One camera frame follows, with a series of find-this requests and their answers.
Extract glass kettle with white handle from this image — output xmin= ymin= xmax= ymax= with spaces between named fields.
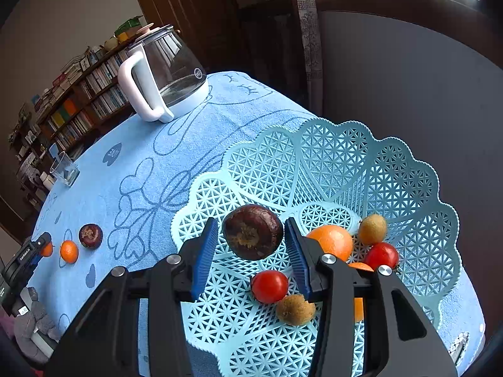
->
xmin=118 ymin=24 xmax=210 ymax=123

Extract wooden windowsill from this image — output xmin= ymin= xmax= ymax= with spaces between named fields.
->
xmin=314 ymin=0 xmax=503 ymax=72

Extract wooden bookshelf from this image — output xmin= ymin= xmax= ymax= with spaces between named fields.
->
xmin=33 ymin=43 xmax=136 ymax=158

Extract person's left hand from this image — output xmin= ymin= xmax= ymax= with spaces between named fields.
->
xmin=14 ymin=287 xmax=61 ymax=362

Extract dark wooden chair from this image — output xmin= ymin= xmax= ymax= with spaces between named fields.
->
xmin=238 ymin=0 xmax=311 ymax=103

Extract stacks of books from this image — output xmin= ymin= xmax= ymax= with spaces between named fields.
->
xmin=31 ymin=45 xmax=105 ymax=106

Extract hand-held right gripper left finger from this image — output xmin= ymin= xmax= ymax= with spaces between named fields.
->
xmin=45 ymin=217 xmax=218 ymax=377

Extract green cardboard box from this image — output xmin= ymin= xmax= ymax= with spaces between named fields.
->
xmin=115 ymin=16 xmax=145 ymax=35

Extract blue plastic spoon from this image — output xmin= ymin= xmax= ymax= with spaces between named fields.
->
xmin=49 ymin=143 xmax=66 ymax=166

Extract red cherry tomato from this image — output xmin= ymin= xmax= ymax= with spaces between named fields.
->
xmin=251 ymin=270 xmax=289 ymax=304
xmin=362 ymin=242 xmax=400 ymax=272

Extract dark purple passion fruit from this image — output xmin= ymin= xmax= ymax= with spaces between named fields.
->
xmin=79 ymin=224 xmax=104 ymax=249
xmin=222 ymin=204 xmax=284 ymax=261

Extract patterned white curtain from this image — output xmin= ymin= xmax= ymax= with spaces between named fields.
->
xmin=296 ymin=0 xmax=325 ymax=116

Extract dark wooden door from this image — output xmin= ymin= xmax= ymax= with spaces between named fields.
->
xmin=126 ymin=0 xmax=244 ymax=75

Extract blue printed tablecloth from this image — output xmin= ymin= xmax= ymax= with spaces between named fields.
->
xmin=29 ymin=71 xmax=486 ymax=377

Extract rows of shelved books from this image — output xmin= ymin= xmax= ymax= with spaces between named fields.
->
xmin=39 ymin=53 xmax=132 ymax=152

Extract brown kiwi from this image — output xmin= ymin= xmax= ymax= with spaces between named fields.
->
xmin=276 ymin=293 xmax=317 ymax=326
xmin=357 ymin=213 xmax=388 ymax=246

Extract light blue lattice basket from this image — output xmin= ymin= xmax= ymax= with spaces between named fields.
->
xmin=171 ymin=119 xmax=460 ymax=377

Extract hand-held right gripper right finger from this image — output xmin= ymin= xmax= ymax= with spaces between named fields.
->
xmin=284 ymin=217 xmax=458 ymax=377

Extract metal storage rack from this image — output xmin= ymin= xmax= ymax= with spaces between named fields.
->
xmin=8 ymin=102 xmax=52 ymax=213

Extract clear drinking glass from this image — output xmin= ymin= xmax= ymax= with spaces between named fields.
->
xmin=49 ymin=151 xmax=80 ymax=187

